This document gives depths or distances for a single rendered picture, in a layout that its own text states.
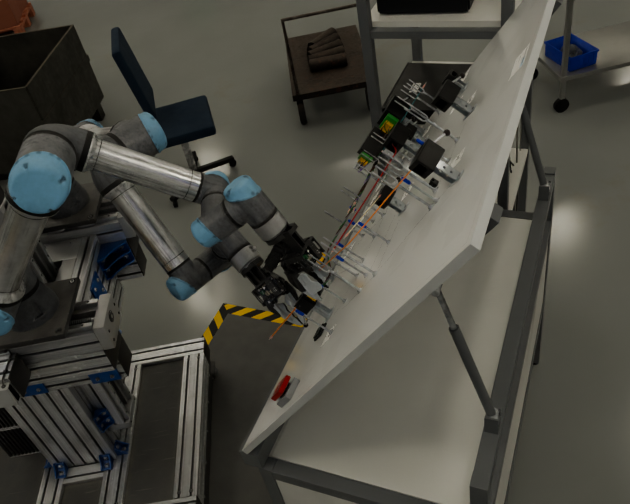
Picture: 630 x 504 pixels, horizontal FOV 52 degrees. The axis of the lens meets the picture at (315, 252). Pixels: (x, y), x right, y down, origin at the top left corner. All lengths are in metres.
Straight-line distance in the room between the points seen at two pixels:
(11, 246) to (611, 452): 2.17
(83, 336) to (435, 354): 1.00
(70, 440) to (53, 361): 0.71
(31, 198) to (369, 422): 1.03
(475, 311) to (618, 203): 1.86
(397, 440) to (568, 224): 2.09
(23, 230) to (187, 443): 1.35
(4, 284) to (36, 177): 0.33
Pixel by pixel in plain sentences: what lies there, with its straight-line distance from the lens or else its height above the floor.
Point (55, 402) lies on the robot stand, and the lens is 2.49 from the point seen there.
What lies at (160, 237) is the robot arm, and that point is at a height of 1.28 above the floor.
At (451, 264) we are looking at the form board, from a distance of 0.99.
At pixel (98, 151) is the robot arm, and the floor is 1.61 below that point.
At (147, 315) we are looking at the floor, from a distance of 3.54.
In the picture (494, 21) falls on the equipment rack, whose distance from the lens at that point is 2.17.
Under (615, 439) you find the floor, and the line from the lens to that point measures 2.81.
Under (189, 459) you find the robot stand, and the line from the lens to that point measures 2.62.
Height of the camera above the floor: 2.33
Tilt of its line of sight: 41 degrees down
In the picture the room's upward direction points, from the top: 13 degrees counter-clockwise
